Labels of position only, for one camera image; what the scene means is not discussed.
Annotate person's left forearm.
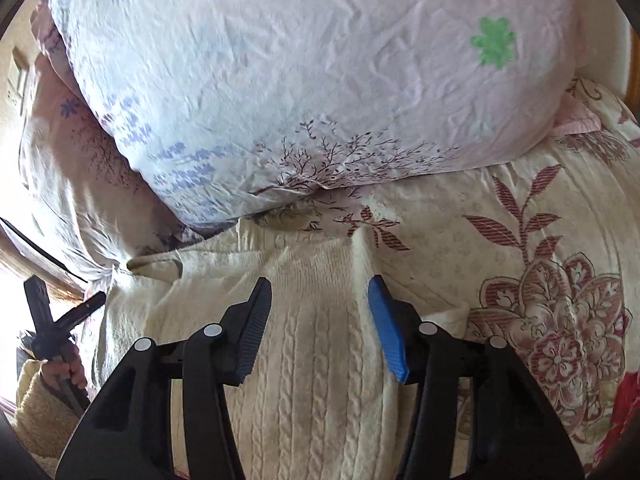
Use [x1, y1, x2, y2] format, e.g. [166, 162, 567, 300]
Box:
[12, 357, 77, 463]

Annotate pillow with blue lavender print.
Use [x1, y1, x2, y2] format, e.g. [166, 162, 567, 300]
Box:
[47, 0, 590, 235]

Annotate person's left hand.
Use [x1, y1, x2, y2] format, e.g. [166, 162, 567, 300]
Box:
[42, 341, 91, 402]

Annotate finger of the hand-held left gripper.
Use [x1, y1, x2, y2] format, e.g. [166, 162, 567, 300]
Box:
[51, 291, 107, 334]
[23, 277, 52, 360]

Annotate cream cable-knit cardigan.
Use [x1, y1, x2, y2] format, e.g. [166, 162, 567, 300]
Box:
[92, 220, 472, 480]

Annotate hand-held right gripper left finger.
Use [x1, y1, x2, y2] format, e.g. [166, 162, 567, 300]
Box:
[55, 276, 274, 480]

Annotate floral bedspread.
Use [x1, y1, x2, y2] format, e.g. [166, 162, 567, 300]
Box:
[240, 77, 640, 480]

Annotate pink pillow with purple sprigs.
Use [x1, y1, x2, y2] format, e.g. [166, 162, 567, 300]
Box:
[17, 0, 213, 282]

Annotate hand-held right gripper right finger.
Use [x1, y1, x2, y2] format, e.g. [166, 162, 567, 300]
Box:
[367, 275, 587, 480]

